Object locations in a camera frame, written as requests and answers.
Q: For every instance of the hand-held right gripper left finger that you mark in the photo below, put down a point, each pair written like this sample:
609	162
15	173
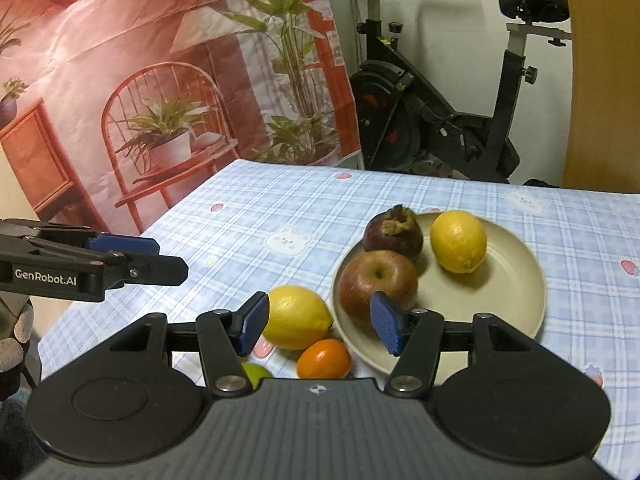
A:
255	322

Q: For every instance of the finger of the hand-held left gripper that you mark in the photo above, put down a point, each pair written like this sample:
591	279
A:
130	245
155	270

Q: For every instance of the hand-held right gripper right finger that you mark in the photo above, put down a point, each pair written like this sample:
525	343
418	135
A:
387	325

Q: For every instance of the red apple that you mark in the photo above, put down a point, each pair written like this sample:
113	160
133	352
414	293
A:
370	285

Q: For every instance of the yellow lemon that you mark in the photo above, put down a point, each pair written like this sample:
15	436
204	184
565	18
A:
300	317
457	242

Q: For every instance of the green apple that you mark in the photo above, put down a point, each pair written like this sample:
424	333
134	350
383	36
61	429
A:
257	375

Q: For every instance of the orange mandarin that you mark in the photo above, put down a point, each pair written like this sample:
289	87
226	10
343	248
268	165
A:
324	358

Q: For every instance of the dark purple mangosteen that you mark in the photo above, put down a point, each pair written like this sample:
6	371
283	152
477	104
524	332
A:
390	244

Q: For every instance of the beige round plate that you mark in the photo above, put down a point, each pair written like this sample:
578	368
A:
490	300

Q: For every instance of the brown sandal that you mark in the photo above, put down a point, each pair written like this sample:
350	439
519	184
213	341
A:
435	166

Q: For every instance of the printed backdrop cloth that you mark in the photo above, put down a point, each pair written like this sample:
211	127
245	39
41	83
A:
125	35

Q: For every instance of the black shoe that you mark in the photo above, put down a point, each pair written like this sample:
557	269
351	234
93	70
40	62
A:
542	182

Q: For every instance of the black exercise bike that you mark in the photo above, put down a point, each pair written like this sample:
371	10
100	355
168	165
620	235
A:
440	120

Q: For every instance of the wooden door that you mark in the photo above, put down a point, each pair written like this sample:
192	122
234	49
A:
605	85

